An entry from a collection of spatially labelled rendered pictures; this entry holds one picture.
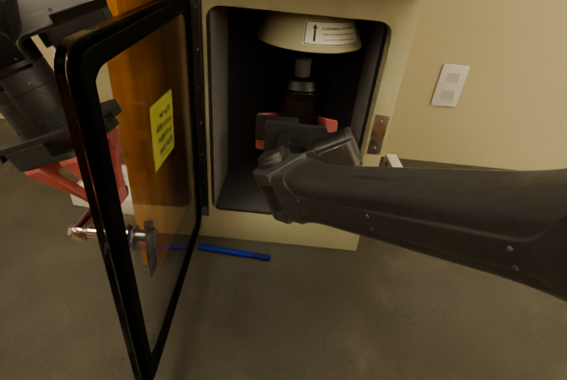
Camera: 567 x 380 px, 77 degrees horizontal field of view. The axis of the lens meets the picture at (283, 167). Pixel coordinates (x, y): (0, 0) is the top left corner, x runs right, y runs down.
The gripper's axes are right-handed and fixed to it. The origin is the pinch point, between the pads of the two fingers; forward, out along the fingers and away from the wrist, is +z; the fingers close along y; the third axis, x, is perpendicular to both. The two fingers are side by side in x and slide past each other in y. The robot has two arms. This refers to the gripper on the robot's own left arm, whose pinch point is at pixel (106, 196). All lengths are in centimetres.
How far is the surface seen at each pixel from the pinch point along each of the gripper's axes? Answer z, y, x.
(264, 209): 23.7, -6.2, -23.0
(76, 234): -0.3, -0.8, 6.4
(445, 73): 25, -50, -67
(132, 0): -16.3, -4.3, -18.0
